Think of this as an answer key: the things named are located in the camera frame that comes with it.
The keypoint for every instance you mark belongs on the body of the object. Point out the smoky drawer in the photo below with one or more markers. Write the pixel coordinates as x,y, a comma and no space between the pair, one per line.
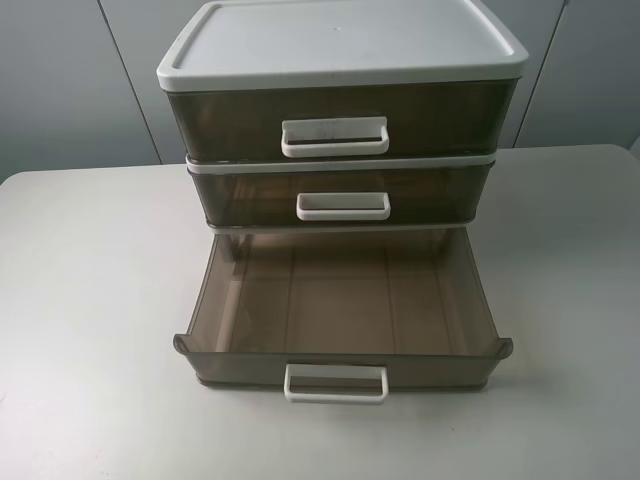
423,196
343,317
380,121

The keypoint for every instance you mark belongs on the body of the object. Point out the white plastic drawer cabinet frame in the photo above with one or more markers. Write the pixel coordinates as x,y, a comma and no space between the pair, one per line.
261,45

